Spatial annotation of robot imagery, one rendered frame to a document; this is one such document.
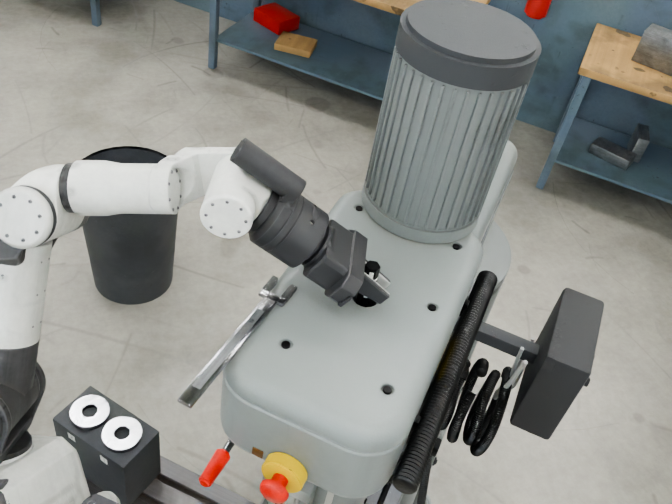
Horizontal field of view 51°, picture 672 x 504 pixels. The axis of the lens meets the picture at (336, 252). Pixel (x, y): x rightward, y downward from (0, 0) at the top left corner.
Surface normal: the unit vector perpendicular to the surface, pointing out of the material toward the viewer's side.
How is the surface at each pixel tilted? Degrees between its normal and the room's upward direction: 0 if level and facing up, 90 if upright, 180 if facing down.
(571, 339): 0
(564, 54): 90
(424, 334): 0
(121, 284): 94
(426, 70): 90
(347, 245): 31
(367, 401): 0
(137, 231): 94
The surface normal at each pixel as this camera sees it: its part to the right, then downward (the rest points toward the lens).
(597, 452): 0.15, -0.73
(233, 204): -0.06, 0.62
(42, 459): 0.52, -0.77
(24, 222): -0.07, 0.21
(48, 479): 0.90, -0.18
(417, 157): -0.44, 0.56
